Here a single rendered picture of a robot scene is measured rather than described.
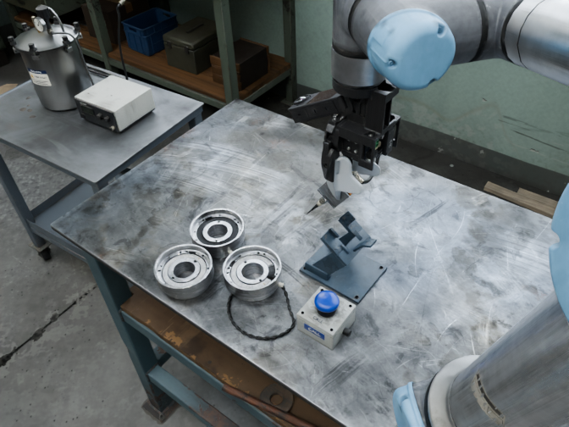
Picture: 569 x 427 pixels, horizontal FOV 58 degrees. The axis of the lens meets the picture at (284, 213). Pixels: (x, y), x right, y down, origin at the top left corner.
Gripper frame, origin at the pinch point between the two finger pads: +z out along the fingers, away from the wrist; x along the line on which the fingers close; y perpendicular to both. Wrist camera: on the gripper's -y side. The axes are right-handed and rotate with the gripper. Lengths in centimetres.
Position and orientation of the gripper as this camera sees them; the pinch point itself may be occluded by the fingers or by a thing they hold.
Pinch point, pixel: (340, 185)
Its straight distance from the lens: 83.6
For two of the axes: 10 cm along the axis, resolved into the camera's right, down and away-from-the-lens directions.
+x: 6.2, -5.6, 5.6
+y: 7.9, 4.0, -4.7
